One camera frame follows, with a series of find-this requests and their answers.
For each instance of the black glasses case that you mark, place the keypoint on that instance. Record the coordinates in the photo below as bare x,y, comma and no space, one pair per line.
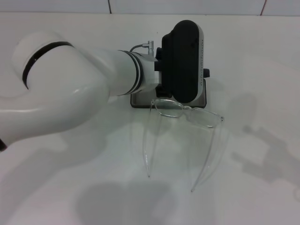
140,100

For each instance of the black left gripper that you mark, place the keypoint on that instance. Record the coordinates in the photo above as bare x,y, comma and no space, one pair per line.
206,72

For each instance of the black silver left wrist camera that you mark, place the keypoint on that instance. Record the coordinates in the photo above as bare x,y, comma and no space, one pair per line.
182,61

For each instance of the clear white glasses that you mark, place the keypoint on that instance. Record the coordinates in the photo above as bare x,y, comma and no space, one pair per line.
168,109

